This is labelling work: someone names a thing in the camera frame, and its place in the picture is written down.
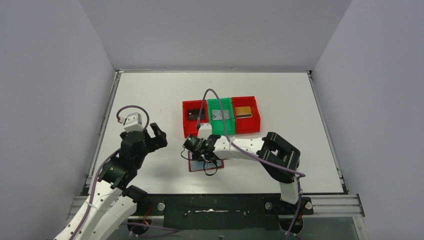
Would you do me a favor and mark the red plastic bin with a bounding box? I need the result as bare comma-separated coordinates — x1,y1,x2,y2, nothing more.
182,100,209,138
231,96,261,135

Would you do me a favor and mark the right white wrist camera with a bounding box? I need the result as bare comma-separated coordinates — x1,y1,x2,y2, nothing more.
197,123,213,139

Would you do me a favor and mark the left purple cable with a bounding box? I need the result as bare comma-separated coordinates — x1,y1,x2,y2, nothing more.
67,105,151,240

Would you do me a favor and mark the left red plastic bin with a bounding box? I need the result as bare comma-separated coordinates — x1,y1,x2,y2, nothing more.
182,100,209,138

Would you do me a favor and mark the purple cable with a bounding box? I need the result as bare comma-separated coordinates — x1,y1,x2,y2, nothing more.
196,88,307,240
67,105,151,240

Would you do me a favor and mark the silver credit card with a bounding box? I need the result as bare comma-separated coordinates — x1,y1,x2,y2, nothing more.
210,109,230,121

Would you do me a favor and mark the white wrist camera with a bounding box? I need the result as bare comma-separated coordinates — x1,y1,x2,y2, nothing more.
123,112,144,133
197,123,213,139

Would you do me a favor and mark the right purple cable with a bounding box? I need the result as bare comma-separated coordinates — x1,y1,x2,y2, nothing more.
196,88,307,240

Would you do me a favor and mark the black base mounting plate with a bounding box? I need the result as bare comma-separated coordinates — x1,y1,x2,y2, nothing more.
129,193,314,233

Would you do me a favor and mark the black credit card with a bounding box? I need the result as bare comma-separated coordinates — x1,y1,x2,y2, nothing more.
186,109,206,121

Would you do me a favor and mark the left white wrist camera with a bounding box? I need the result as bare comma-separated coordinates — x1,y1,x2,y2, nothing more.
123,112,144,133

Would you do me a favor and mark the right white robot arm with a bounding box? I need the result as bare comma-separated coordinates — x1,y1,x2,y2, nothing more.
183,132,305,214

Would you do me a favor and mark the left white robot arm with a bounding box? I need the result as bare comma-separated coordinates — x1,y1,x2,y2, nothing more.
55,122,168,240

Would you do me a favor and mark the green plastic bin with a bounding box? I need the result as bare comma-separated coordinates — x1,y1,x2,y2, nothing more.
207,97,236,136

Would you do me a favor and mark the right red plastic bin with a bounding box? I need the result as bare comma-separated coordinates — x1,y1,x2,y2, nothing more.
231,96,261,135

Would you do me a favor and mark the red leather card holder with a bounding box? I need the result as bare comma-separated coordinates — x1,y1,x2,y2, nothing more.
188,151,224,172

